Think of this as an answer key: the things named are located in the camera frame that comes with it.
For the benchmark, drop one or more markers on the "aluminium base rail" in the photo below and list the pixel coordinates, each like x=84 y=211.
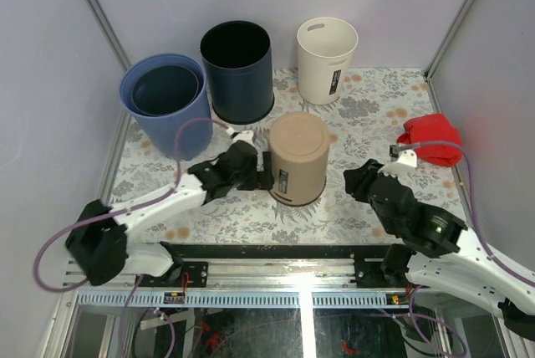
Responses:
x=252 y=283

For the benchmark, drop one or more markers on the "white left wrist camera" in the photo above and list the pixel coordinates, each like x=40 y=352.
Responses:
x=247 y=136

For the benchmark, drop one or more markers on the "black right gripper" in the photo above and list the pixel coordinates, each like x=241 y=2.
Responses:
x=357 y=178

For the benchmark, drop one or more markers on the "cream white bin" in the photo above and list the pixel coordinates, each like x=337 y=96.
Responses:
x=325 y=48

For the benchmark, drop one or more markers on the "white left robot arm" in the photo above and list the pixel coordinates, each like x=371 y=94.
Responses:
x=106 y=245

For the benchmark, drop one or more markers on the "red crumpled cloth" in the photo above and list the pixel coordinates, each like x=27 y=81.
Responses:
x=434 y=127

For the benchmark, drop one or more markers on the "dark navy tall bin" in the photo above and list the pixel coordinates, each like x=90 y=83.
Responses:
x=237 y=58

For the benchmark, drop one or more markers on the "light blue plastic bin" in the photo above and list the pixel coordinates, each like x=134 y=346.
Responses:
x=185 y=133

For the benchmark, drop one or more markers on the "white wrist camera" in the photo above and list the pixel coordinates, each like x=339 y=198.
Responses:
x=247 y=136
x=402 y=162

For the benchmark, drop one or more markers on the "dark teal inner bin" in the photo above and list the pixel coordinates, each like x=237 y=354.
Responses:
x=165 y=90

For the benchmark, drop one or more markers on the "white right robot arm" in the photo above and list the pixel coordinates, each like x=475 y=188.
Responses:
x=438 y=250

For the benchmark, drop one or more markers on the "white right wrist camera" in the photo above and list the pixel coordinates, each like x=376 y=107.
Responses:
x=402 y=162

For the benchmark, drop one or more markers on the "tan cylindrical bin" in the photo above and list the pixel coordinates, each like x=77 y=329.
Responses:
x=299 y=145

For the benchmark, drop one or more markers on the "floral patterned table mat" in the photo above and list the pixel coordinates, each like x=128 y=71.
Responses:
x=363 y=122

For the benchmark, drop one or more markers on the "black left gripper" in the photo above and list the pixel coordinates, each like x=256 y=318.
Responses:
x=262 y=181

